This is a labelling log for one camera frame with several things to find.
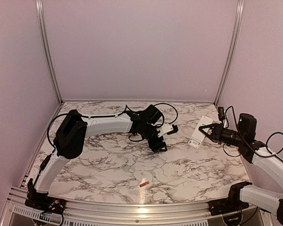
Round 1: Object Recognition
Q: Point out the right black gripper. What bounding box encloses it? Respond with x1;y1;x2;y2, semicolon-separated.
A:
199;123;245;147

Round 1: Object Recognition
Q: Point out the white remote control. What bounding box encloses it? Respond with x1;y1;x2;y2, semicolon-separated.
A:
188;115;213;149

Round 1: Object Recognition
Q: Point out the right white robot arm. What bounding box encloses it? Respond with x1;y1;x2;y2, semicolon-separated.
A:
198;113;283;225

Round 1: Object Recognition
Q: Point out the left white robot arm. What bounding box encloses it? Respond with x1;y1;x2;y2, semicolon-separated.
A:
27;105;167;210

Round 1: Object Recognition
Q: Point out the orange AA battery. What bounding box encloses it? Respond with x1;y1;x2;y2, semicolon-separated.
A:
139;181;149;187

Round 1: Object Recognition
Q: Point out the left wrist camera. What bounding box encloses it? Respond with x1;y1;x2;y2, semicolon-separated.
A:
157;124;178;137

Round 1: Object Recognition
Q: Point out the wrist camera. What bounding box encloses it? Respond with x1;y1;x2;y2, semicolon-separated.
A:
157;124;178;137
217;106;228;128

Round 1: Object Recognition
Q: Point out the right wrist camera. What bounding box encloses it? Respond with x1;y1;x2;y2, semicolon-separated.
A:
217;106;228;128

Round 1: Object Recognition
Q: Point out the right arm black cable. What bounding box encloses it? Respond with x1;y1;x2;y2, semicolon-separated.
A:
223;105;283;158

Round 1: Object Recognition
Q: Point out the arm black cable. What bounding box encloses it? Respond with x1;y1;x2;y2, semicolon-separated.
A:
223;105;283;158
47;103;179;151

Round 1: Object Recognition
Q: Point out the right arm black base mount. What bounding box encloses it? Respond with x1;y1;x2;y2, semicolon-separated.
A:
208;198;250;216

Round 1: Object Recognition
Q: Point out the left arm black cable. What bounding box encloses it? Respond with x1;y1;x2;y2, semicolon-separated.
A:
47;103;179;151

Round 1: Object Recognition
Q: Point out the right aluminium corner post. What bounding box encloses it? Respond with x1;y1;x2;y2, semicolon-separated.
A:
214;0;245;106

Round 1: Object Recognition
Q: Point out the aluminium corner post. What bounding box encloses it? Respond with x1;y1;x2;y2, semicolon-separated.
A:
36;0;63;105
214;0;245;106

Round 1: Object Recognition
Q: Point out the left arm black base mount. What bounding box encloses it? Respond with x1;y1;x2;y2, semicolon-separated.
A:
25;196;66;214

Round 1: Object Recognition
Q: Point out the left aluminium corner post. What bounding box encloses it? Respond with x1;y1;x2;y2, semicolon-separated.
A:
36;0;63;105

